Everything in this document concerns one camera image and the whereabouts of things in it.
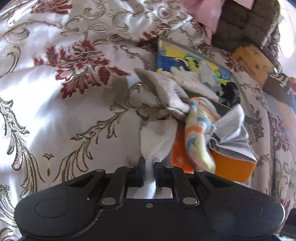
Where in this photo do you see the floral bedspread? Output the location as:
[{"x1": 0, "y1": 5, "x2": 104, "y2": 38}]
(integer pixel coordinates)
[{"x1": 0, "y1": 0, "x2": 296, "y2": 241}]

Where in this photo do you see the white sock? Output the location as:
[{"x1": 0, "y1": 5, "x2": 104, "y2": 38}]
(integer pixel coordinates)
[{"x1": 170, "y1": 66, "x2": 220, "y2": 102}]

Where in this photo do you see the grey tray with cartoon print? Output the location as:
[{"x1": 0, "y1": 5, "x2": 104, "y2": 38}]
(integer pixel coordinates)
[{"x1": 155, "y1": 37, "x2": 257, "y2": 123}]

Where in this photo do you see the orange soft cloth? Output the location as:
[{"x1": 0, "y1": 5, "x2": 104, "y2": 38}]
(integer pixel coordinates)
[{"x1": 211, "y1": 149, "x2": 258, "y2": 183}]

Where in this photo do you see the grey sock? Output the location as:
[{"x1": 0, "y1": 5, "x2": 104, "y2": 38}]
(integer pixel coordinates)
[{"x1": 134, "y1": 68, "x2": 191, "y2": 120}]

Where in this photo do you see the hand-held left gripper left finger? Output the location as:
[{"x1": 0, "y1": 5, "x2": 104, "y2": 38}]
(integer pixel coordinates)
[{"x1": 66, "y1": 157, "x2": 146, "y2": 208}]

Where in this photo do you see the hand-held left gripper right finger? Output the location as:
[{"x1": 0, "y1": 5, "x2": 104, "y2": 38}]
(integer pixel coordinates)
[{"x1": 154, "y1": 162, "x2": 231, "y2": 207}]

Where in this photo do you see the pink bed sheet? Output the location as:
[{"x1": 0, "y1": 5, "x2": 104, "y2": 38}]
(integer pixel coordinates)
[{"x1": 180, "y1": 0, "x2": 255, "y2": 37}]

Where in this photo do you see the grey cloth with white trim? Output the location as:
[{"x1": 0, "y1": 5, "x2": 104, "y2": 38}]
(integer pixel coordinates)
[{"x1": 207, "y1": 104, "x2": 258, "y2": 163}]

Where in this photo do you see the pastel striped soft cloth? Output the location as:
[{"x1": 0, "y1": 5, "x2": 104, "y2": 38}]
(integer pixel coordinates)
[{"x1": 184, "y1": 97, "x2": 221, "y2": 175}]

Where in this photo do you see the brown quilted jacket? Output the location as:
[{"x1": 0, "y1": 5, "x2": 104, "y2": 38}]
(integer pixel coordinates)
[{"x1": 211, "y1": 0, "x2": 281, "y2": 50}]

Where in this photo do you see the white cloth with blue print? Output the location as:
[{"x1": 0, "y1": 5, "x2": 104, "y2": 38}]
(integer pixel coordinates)
[{"x1": 199, "y1": 62, "x2": 223, "y2": 85}]

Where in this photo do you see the dark striped sock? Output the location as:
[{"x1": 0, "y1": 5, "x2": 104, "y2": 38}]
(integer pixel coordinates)
[{"x1": 218, "y1": 82, "x2": 241, "y2": 107}]

